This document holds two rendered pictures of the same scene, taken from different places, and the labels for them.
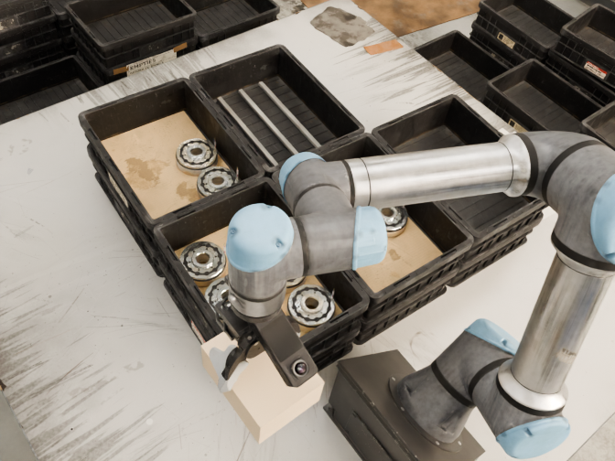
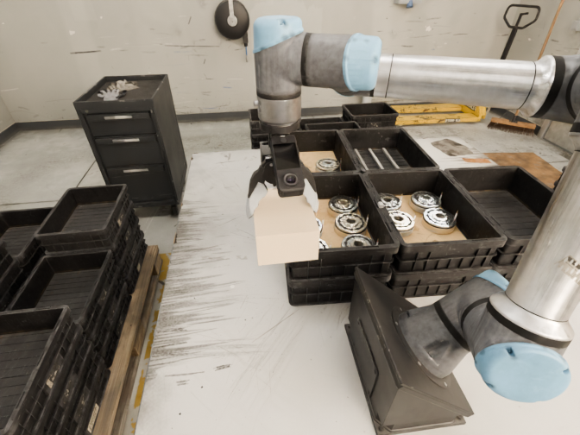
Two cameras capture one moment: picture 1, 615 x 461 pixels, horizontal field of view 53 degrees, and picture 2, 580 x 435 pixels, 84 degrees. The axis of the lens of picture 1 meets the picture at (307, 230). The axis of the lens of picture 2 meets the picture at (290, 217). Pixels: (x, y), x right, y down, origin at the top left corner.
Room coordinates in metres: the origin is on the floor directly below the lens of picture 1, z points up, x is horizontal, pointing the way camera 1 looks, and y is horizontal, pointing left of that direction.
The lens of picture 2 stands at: (-0.01, -0.30, 1.51)
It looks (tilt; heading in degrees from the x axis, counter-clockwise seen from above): 37 degrees down; 37
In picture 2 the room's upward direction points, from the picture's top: straight up
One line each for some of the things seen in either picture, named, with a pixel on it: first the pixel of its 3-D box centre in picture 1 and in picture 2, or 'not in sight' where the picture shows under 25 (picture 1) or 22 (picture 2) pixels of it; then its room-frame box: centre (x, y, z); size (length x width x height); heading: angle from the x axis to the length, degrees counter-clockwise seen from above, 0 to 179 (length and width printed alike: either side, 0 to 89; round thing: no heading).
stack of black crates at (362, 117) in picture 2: not in sight; (365, 134); (2.53, 0.78, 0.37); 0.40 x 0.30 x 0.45; 135
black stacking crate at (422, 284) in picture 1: (366, 223); (420, 217); (0.91, -0.13, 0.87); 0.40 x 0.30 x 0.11; 42
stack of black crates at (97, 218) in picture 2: not in sight; (101, 242); (0.41, 1.27, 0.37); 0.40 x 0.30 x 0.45; 45
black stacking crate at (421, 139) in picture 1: (458, 176); (507, 212); (1.11, -0.36, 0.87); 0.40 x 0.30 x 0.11; 42
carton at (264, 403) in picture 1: (261, 373); (282, 223); (0.40, 0.04, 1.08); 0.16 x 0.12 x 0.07; 45
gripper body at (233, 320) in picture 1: (253, 313); (280, 148); (0.42, 0.06, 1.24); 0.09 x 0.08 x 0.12; 45
